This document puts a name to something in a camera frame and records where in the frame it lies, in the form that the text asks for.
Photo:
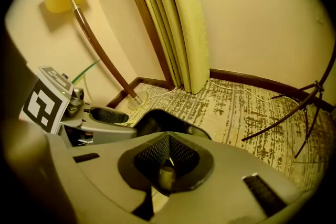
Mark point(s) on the yellow-green curtain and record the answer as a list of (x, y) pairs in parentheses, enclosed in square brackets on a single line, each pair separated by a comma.
[(189, 34)]

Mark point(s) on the black light stand tripod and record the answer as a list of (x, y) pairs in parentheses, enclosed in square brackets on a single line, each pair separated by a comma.
[(318, 85)]

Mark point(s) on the black waste bin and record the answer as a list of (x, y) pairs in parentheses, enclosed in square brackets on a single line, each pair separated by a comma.
[(157, 120)]

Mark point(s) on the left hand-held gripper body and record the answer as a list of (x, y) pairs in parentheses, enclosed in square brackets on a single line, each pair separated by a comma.
[(44, 105)]

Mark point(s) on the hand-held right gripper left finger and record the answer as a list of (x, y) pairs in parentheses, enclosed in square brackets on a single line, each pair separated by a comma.
[(110, 165)]

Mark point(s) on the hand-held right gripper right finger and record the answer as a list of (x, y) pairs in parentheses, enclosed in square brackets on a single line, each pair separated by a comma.
[(236, 178)]

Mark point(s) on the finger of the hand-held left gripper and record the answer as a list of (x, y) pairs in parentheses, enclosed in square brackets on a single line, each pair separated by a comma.
[(110, 115), (113, 133)]

